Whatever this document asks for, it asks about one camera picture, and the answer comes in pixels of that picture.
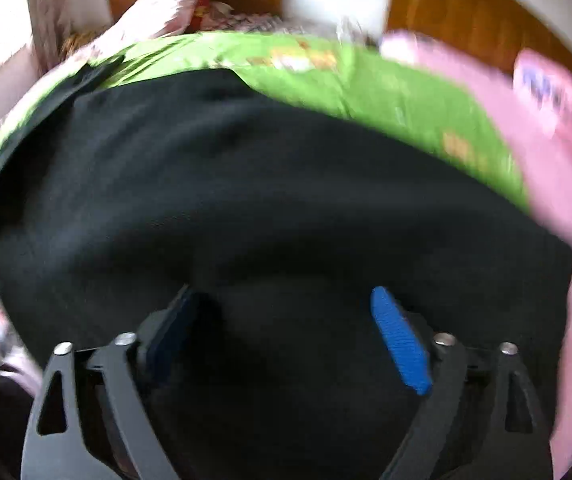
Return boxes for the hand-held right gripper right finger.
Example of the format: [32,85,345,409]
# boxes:
[370,286,553,480]

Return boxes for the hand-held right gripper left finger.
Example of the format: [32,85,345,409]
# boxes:
[20,285,207,480]

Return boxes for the black pants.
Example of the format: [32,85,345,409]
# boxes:
[0,67,572,480]

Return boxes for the pink pillow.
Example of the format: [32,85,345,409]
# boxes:
[381,30,572,480]

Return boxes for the green printed bed sheet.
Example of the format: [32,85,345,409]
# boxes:
[0,30,532,216]

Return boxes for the yellow patterned cloth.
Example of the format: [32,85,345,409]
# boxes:
[63,32,92,52]

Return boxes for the pink white quilt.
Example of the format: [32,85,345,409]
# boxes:
[110,0,197,41]

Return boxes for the wooden door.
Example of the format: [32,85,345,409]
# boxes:
[386,0,572,91]

